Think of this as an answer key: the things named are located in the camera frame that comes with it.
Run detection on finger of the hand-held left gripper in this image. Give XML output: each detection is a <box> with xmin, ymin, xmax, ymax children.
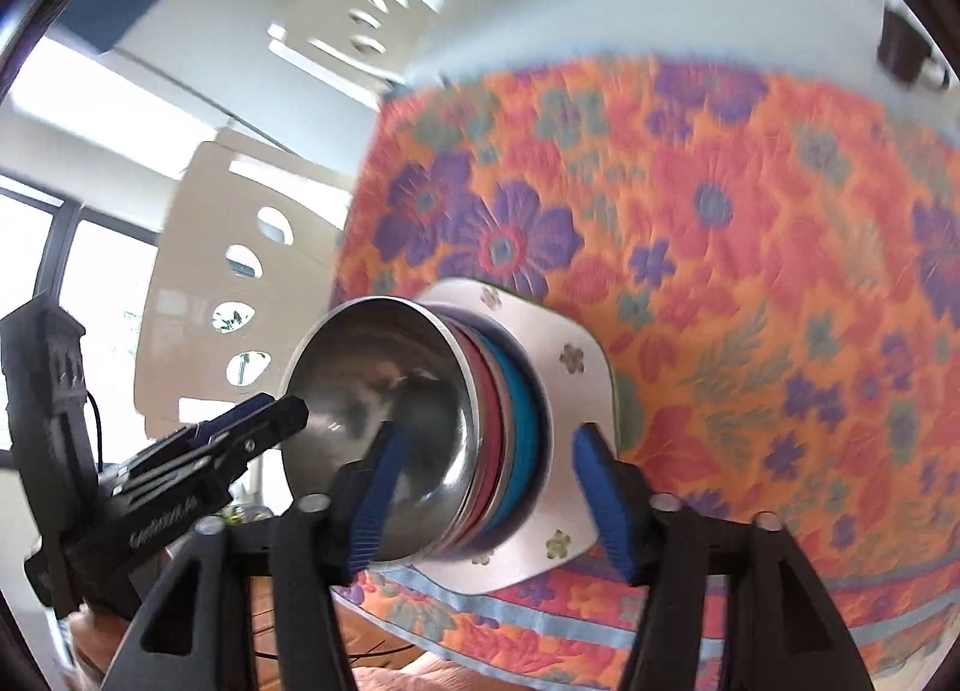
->
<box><xmin>187</xmin><ymin>395</ymin><xmax>311</xmax><ymax>489</ymax></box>
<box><xmin>124</xmin><ymin>393</ymin><xmax>277</xmax><ymax>471</ymax></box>

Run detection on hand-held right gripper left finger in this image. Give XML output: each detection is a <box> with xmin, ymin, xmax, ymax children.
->
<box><xmin>101</xmin><ymin>424</ymin><xmax>406</xmax><ymax>691</ymax></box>

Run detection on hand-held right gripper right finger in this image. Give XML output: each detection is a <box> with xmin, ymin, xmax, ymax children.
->
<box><xmin>571</xmin><ymin>423</ymin><xmax>878</xmax><ymax>691</ymax></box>

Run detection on pink steel bowl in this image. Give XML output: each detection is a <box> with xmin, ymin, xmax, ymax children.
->
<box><xmin>279</xmin><ymin>295</ymin><xmax>502</xmax><ymax>563</ymax></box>

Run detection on blue steel bowl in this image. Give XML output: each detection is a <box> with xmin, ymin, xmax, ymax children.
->
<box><xmin>480</xmin><ymin>331</ymin><xmax>554</xmax><ymax>538</ymax></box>

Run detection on white floral hexagonal plate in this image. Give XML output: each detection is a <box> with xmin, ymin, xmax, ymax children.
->
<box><xmin>409</xmin><ymin>277</ymin><xmax>620</xmax><ymax>596</ymax></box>

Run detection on pink cartoon bowl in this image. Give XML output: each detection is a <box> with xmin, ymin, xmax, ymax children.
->
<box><xmin>469</xmin><ymin>327</ymin><xmax>520</xmax><ymax>542</ymax></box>

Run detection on person's left hand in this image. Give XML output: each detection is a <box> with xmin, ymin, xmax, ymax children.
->
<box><xmin>69</xmin><ymin>607</ymin><xmax>143</xmax><ymax>673</ymax></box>

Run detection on window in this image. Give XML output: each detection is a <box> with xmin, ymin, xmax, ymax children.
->
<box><xmin>0</xmin><ymin>188</ymin><xmax>162</xmax><ymax>467</ymax></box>

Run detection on white chair with oval holes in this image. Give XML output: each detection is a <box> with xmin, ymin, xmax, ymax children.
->
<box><xmin>266</xmin><ymin>0</ymin><xmax>451</xmax><ymax>110</ymax></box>
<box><xmin>133</xmin><ymin>139</ymin><xmax>353</xmax><ymax>437</ymax></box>

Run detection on person's pink garment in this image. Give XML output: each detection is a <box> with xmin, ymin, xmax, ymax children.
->
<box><xmin>352</xmin><ymin>661</ymin><xmax>466</xmax><ymax>691</ymax></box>

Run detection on orange floral quilted mat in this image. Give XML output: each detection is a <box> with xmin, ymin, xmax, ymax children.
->
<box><xmin>330</xmin><ymin>53</ymin><xmax>960</xmax><ymax>691</ymax></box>

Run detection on black cup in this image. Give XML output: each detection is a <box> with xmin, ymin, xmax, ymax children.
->
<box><xmin>877</xmin><ymin>4</ymin><xmax>950</xmax><ymax>92</ymax></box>

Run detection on black cable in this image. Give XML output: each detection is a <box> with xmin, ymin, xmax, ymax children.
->
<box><xmin>84</xmin><ymin>391</ymin><xmax>106</xmax><ymax>474</ymax></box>

